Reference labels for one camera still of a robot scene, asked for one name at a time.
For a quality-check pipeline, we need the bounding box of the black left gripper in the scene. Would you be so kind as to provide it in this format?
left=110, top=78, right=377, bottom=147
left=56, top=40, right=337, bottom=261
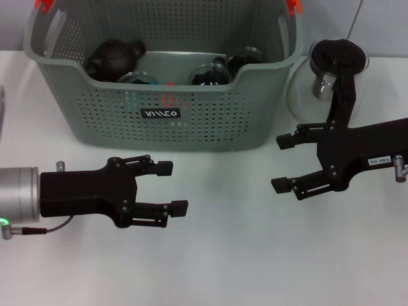
left=40, top=154, right=189, bottom=229

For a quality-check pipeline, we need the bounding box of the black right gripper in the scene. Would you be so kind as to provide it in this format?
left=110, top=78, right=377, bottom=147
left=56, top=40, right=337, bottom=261
left=270, top=117, right=408, bottom=201

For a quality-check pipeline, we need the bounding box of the grey perforated storage basket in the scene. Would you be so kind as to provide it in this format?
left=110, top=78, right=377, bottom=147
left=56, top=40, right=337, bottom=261
left=24, top=0, right=303, bottom=153

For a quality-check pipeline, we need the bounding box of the glass carafe with black lid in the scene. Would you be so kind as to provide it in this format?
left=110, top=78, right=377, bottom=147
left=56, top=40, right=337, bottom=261
left=286, top=37, right=370, bottom=128

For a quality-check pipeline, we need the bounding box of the black teapot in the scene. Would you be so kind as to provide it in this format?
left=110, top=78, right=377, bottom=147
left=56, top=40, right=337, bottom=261
left=86, top=38, right=147, bottom=81

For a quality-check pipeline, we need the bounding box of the left arm grey cable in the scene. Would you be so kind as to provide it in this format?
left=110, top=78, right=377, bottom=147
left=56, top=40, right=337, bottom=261
left=0, top=216, right=75, bottom=240

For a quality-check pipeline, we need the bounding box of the thin dark background cable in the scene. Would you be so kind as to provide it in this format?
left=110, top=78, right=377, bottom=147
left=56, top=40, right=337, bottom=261
left=347, top=0, right=364, bottom=38

